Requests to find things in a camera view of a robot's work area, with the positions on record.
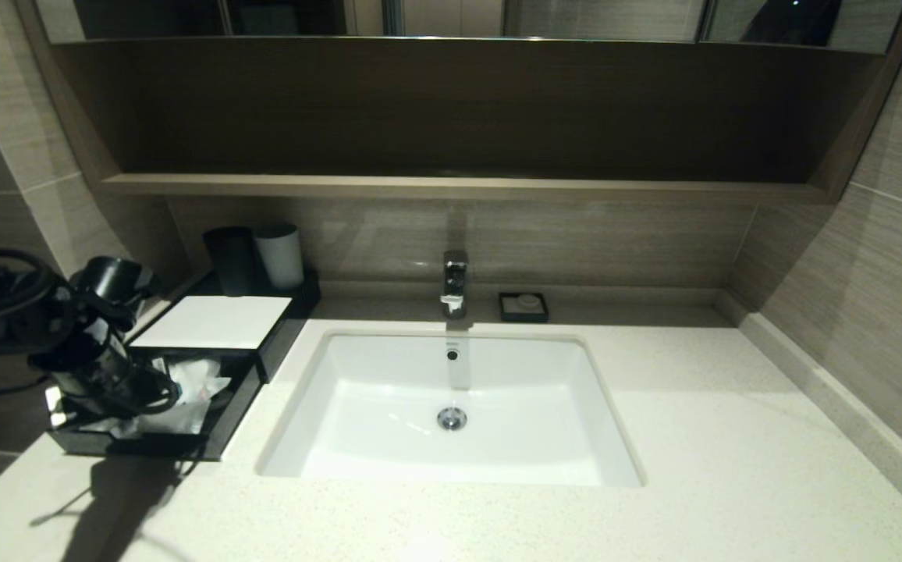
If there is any clear plastic sachet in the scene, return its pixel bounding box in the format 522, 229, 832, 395
139, 357, 233, 436

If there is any black pull-out drawer tray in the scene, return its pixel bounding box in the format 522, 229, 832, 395
47, 347, 265, 461

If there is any black cup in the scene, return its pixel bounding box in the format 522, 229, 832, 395
203, 227, 257, 297

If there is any black drawer box white top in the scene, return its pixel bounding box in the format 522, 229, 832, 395
125, 269, 323, 383

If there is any frosted toothbrush packet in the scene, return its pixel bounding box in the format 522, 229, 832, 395
96, 415, 144, 439

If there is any grey white cup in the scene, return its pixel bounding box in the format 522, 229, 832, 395
254, 223, 305, 290

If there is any chrome faucet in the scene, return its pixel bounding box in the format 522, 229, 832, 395
441, 250, 470, 320

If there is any white sink basin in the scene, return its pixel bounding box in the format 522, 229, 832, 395
256, 329, 645, 488

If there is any black soap dish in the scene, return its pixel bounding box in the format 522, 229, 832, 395
499, 292, 549, 323

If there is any mirror cabinet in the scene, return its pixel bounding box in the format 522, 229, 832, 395
37, 0, 902, 54

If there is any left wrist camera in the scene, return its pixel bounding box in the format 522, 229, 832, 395
69, 256, 159, 315

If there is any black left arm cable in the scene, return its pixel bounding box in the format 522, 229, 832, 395
0, 248, 183, 416

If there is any brown wooden wall shelf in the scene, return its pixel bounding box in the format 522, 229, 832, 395
18, 0, 902, 204

